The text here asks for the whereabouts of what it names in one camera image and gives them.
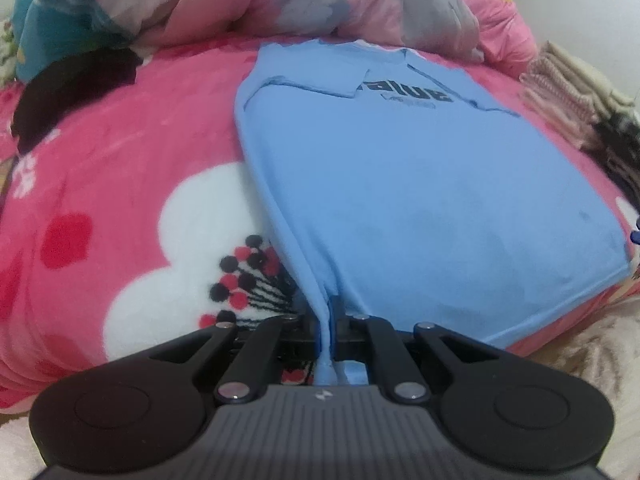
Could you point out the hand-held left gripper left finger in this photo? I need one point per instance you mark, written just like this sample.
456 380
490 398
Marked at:
318 337

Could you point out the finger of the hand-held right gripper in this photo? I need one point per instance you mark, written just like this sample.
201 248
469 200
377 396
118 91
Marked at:
636 234

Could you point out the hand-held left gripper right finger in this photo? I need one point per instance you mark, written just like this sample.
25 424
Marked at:
336 320

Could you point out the blue t-shirt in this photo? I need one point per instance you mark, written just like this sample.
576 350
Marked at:
425 185

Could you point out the pink striped folded cloth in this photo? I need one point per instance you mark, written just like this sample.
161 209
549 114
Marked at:
555 100

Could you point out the beige folded cloth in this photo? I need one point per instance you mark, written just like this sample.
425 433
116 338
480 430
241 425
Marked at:
590 80

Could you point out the pink grey floral quilt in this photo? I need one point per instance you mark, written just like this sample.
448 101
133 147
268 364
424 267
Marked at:
300 0

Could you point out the black garment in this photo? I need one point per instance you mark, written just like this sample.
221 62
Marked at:
75 90

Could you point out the white patterned bedding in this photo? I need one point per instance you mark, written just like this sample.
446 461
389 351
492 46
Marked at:
6 50

